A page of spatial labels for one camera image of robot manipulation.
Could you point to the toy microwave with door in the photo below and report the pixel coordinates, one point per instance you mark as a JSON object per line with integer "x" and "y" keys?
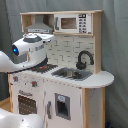
{"x": 73, "y": 23}

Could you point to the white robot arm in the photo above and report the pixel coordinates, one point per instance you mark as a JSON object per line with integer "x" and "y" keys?
{"x": 31, "y": 44}

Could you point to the wooden toy kitchen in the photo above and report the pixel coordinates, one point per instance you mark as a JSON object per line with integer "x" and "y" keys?
{"x": 87, "y": 97}

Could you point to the grey toy sink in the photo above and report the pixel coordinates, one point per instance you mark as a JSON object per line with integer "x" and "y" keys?
{"x": 72, "y": 74}

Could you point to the black toy faucet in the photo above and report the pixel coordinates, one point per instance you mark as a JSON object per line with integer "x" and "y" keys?
{"x": 82, "y": 63}

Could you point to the black stovetop red burners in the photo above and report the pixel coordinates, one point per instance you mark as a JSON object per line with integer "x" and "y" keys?
{"x": 45, "y": 68}

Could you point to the right red oven knob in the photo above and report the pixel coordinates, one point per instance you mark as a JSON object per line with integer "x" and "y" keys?
{"x": 34, "y": 84}

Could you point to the red oven knob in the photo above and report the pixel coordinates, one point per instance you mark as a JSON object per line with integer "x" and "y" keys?
{"x": 34, "y": 84}
{"x": 15, "y": 78}

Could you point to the grey range hood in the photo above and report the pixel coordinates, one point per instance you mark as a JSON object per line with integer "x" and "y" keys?
{"x": 41, "y": 24}

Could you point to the left red oven knob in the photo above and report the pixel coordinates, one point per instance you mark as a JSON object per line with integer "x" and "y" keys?
{"x": 15, "y": 78}

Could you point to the toy oven door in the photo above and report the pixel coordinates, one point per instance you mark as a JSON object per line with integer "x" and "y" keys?
{"x": 26, "y": 103}

